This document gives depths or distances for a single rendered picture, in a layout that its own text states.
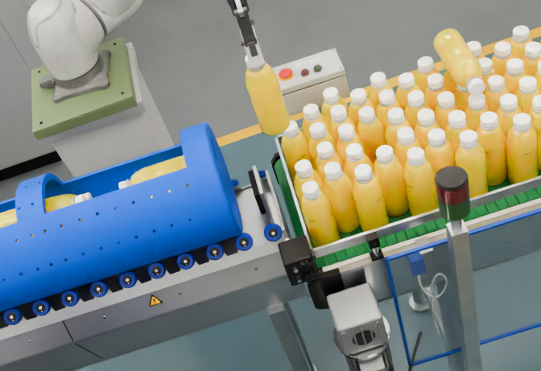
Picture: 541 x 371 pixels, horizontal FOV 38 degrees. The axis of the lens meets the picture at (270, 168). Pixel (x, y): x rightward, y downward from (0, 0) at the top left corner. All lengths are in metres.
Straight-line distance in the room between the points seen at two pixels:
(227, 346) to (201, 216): 1.22
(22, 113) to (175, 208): 2.01
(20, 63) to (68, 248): 1.80
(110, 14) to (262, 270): 0.90
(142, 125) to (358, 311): 0.96
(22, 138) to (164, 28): 1.12
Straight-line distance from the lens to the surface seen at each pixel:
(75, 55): 2.38
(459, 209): 1.60
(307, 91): 2.11
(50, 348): 2.13
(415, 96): 1.97
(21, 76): 3.60
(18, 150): 3.86
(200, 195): 1.78
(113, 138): 2.48
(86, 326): 2.08
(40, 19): 2.34
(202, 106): 3.87
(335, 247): 1.87
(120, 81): 2.42
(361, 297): 1.90
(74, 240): 1.85
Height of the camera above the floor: 2.43
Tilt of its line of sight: 45 degrees down
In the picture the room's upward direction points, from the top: 19 degrees counter-clockwise
